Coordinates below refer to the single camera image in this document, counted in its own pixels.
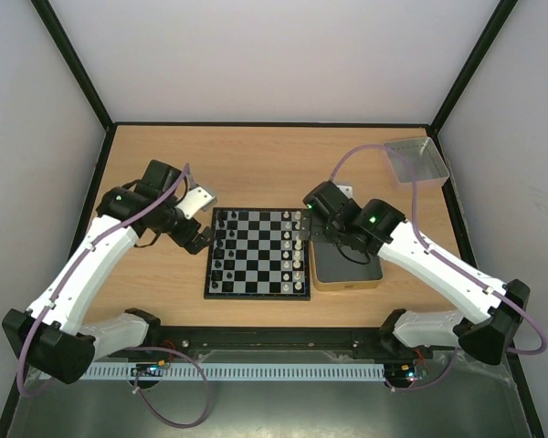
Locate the gold metal tin tray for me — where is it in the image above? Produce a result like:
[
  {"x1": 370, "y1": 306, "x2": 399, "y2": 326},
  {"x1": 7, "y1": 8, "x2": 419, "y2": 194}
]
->
[{"x1": 310, "y1": 241, "x2": 384, "y2": 292}]

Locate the black white chess board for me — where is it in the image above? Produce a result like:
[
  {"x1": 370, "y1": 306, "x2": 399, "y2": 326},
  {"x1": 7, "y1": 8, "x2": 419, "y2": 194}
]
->
[{"x1": 204, "y1": 207, "x2": 311, "y2": 301}]

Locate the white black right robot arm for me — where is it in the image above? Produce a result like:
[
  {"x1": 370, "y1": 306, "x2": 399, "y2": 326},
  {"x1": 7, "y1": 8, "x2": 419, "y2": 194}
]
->
[{"x1": 303, "y1": 181, "x2": 530, "y2": 365}]

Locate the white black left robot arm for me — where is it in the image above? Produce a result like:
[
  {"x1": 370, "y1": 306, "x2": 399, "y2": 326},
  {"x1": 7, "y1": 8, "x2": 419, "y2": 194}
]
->
[{"x1": 2, "y1": 160, "x2": 216, "y2": 386}]

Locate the white chess piece row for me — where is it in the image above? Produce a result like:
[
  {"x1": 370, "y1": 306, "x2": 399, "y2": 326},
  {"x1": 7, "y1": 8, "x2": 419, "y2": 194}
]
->
[{"x1": 281, "y1": 211, "x2": 305, "y2": 295}]

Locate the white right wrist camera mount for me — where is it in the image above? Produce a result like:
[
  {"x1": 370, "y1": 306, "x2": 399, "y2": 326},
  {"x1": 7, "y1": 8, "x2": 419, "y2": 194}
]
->
[{"x1": 337, "y1": 184, "x2": 353, "y2": 199}]

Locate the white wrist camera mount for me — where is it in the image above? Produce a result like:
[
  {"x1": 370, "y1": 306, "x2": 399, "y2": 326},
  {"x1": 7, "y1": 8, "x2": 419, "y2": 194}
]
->
[
  {"x1": 337, "y1": 184, "x2": 353, "y2": 199},
  {"x1": 176, "y1": 185, "x2": 217, "y2": 220}
]

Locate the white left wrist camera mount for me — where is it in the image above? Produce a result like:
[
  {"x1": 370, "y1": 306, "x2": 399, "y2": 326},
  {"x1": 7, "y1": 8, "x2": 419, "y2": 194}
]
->
[{"x1": 176, "y1": 185, "x2": 217, "y2": 220}]

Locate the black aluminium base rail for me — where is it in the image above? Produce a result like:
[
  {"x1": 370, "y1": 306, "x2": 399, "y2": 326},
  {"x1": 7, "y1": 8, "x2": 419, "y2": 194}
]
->
[{"x1": 26, "y1": 324, "x2": 517, "y2": 360}]

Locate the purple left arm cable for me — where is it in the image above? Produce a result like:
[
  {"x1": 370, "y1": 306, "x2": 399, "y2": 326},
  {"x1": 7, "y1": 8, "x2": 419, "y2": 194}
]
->
[{"x1": 16, "y1": 162, "x2": 211, "y2": 428}]

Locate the white slotted cable duct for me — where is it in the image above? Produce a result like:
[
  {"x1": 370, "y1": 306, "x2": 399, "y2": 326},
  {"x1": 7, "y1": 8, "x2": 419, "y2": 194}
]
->
[{"x1": 82, "y1": 362, "x2": 385, "y2": 382}]

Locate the black frame post left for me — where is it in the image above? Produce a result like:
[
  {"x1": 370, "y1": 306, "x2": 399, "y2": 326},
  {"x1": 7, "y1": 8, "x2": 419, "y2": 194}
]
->
[{"x1": 30, "y1": 0, "x2": 116, "y2": 133}]

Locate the black frame post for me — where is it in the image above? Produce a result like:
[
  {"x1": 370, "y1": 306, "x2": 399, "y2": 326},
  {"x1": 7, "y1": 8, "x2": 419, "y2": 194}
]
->
[
  {"x1": 30, "y1": 0, "x2": 116, "y2": 133},
  {"x1": 427, "y1": 0, "x2": 518, "y2": 135}
]

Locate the black frame post right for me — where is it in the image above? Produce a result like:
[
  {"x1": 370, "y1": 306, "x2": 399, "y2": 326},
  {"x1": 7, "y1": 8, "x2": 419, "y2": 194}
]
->
[{"x1": 427, "y1": 0, "x2": 518, "y2": 135}]

